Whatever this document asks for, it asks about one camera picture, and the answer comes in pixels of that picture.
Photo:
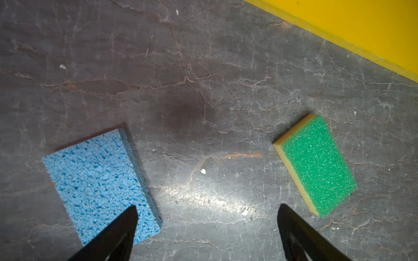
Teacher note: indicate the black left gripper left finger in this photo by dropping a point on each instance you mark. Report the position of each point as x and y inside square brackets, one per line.
[115, 242]

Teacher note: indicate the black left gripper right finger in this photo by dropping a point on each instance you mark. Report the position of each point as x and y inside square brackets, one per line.
[301, 242]

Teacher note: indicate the blue cellulose sponge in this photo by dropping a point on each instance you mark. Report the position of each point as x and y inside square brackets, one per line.
[97, 180]

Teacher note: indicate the green scourer yellow sponge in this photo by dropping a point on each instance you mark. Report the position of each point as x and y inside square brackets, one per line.
[317, 167]

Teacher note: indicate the yellow shelf with coloured boards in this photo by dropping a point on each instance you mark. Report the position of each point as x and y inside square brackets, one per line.
[384, 32]

